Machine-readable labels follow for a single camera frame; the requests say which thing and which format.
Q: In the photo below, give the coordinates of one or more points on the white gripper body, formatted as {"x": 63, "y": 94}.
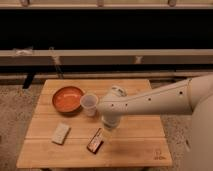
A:
{"x": 111, "y": 122}

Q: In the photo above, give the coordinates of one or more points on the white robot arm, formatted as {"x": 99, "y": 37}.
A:
{"x": 193, "y": 96}

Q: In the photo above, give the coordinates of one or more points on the white sponge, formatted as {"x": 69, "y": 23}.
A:
{"x": 60, "y": 133}

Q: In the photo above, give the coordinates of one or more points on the clear plastic cup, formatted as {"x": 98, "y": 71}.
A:
{"x": 89, "y": 102}

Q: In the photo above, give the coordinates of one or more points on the orange bowl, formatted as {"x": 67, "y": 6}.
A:
{"x": 67, "y": 99}

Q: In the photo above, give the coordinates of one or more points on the wooden table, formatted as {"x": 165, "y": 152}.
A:
{"x": 138, "y": 141}

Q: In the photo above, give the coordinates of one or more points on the grey horizontal rail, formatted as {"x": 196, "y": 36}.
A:
{"x": 173, "y": 56}

